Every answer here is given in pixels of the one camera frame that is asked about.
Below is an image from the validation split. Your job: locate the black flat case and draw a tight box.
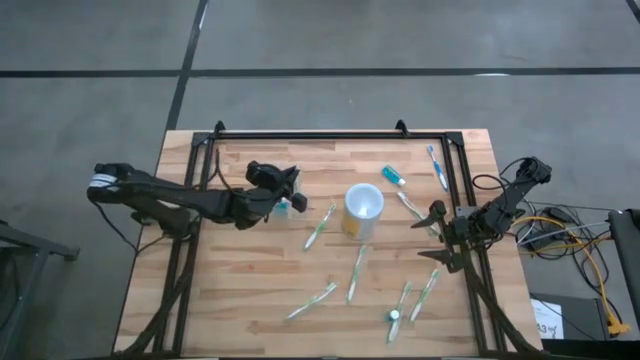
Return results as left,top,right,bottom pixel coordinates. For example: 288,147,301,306
528,292,612,342

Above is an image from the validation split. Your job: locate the white paper sheet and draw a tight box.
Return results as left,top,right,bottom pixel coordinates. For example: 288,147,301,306
530,298,565,340

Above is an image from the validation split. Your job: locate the black power brick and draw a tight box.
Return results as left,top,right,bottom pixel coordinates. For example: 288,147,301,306
542,206,576,225

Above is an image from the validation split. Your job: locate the grey floor cable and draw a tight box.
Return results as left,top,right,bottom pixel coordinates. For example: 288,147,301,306
516,222,610,246

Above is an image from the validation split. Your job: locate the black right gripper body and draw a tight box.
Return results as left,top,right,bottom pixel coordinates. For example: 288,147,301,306
442,207,484,246

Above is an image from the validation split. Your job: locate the white wipes canister yellow label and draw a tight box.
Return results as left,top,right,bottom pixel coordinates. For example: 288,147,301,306
341,182,386,242

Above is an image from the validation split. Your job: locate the yellow floor cable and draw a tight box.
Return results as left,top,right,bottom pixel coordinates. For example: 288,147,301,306
509,214,632,335

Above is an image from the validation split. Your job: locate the black aluminium rig frame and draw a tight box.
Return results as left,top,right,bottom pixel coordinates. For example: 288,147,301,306
112,119,544,360

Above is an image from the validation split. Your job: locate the blue white toothbrush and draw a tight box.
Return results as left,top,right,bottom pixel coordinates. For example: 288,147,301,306
426,144,450,194

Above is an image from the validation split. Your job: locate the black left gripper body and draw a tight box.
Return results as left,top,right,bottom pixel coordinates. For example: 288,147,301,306
232,160,289,230

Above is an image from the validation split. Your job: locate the black metal stand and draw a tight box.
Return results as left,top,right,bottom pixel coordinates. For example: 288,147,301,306
0,219,81,360

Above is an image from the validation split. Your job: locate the white toothbrush right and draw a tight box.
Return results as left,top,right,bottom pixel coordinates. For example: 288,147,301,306
396,190,444,237

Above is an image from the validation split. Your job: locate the black cable bundle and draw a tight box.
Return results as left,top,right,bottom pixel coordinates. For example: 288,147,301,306
514,199,617,261

